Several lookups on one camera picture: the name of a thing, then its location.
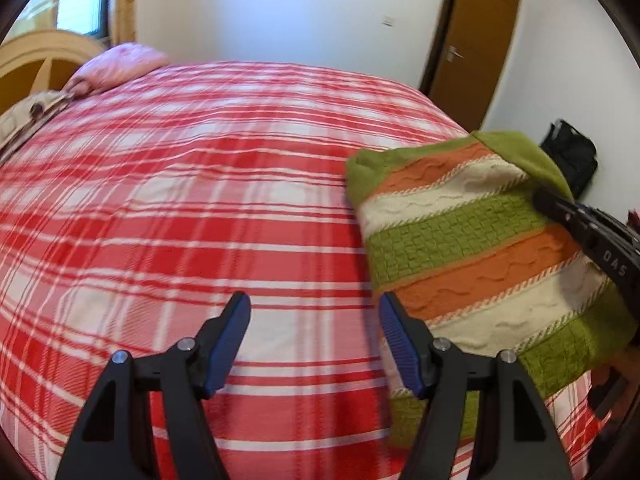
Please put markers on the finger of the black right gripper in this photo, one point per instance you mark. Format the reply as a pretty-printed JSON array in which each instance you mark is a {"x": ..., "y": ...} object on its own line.
[{"x": 611, "y": 245}]

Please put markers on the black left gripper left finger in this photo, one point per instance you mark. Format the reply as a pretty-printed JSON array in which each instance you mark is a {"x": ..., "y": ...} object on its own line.
[{"x": 113, "y": 435}]

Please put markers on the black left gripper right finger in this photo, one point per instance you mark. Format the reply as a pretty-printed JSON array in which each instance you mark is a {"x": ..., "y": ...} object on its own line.
[{"x": 515, "y": 436}]

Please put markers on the green orange cream striped sweater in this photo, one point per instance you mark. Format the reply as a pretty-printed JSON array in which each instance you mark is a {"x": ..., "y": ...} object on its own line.
[{"x": 450, "y": 228}]

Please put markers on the black folded stroller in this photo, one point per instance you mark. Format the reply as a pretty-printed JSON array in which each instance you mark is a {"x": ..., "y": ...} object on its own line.
[{"x": 573, "y": 153}]

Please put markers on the red white plaid bedspread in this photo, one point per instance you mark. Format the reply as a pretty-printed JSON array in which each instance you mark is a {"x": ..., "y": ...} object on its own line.
[{"x": 132, "y": 216}]

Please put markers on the brown wooden door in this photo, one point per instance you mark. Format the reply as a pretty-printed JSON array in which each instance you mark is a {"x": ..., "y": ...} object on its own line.
[{"x": 482, "y": 31}]

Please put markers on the cream patterned pillow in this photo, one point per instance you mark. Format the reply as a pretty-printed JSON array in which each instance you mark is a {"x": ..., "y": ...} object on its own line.
[{"x": 25, "y": 118}]

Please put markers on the pink pillow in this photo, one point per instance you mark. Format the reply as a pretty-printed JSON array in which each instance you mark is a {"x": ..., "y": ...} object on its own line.
[{"x": 115, "y": 66}]

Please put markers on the beige wooden headboard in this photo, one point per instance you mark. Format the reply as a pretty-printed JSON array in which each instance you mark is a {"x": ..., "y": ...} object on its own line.
[{"x": 42, "y": 60}]

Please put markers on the yellow curtain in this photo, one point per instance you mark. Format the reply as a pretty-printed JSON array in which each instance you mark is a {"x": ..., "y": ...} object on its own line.
[{"x": 121, "y": 21}]

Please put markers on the silver door handle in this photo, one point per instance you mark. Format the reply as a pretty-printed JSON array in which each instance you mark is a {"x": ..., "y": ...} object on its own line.
[{"x": 453, "y": 54}]

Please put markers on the white wall switch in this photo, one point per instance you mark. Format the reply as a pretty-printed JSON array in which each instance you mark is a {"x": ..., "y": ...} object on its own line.
[{"x": 388, "y": 21}]

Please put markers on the window with dark frame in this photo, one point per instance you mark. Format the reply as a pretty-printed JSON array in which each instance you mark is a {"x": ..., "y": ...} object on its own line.
[{"x": 83, "y": 17}]

